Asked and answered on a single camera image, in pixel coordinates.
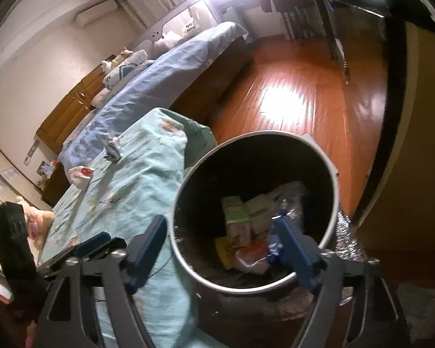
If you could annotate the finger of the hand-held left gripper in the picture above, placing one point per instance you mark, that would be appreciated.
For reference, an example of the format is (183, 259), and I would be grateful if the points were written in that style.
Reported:
(92, 244)

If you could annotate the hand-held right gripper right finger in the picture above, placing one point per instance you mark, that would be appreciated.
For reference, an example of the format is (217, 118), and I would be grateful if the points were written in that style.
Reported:
(297, 252)

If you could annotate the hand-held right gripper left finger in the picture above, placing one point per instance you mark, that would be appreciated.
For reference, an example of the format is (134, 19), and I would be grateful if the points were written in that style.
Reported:
(148, 250)

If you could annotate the dark round trash bin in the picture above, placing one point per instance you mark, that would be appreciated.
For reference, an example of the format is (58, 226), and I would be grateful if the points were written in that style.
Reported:
(246, 174)

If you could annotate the beige plush bear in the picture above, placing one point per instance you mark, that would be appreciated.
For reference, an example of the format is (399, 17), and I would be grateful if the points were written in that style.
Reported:
(40, 217)

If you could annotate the clear plastic bag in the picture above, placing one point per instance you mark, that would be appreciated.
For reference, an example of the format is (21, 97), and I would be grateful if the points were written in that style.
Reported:
(290, 197)

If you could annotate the dark wooden nightstand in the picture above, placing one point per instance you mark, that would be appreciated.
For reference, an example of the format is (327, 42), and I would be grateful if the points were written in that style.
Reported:
(54, 188)

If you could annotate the white crumpled tissue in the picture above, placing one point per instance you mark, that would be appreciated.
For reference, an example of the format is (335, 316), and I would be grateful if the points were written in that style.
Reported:
(80, 177)

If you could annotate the teal printed blanket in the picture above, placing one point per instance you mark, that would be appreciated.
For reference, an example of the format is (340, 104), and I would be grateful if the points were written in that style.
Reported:
(141, 174)

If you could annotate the crumpled silver wrapper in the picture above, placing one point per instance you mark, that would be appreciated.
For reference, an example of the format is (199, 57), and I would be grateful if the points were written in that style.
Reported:
(113, 148)

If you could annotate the wooden headboard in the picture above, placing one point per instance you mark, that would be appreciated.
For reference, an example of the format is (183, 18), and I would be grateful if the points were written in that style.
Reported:
(72, 105)

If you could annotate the pale pillow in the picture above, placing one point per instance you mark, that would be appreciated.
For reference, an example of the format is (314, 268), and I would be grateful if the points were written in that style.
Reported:
(101, 97)

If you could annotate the beige cabinet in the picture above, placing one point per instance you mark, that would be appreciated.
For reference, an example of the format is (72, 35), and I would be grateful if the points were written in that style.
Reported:
(420, 134)

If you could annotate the bed with blue sheet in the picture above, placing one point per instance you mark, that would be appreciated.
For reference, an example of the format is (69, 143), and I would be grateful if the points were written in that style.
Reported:
(159, 76)

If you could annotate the folded white and blue quilt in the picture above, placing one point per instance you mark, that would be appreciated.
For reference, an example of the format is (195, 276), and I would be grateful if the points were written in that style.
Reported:
(125, 71)

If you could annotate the cream plush toy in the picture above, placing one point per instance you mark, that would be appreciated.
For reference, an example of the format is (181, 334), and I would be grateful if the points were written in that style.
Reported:
(121, 55)

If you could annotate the white plush toy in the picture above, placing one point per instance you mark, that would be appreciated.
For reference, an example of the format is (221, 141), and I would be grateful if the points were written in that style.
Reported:
(168, 40)

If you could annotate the white air conditioner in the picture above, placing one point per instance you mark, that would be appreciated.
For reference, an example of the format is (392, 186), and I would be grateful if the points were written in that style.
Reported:
(96, 11)

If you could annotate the white curtain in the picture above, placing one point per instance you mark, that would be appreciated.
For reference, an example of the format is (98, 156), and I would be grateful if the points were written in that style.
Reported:
(145, 0)

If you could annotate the glossy black table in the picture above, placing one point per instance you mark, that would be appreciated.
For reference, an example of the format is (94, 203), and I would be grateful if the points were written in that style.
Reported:
(351, 0)

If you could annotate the white wall socket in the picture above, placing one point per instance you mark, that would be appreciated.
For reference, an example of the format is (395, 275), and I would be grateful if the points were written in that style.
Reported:
(31, 155)

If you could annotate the wall radiator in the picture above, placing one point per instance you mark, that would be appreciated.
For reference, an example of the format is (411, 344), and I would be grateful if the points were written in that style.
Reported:
(301, 23)

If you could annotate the grey crib guard rail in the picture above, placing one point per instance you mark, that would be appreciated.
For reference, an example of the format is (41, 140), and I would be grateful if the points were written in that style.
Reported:
(174, 14)

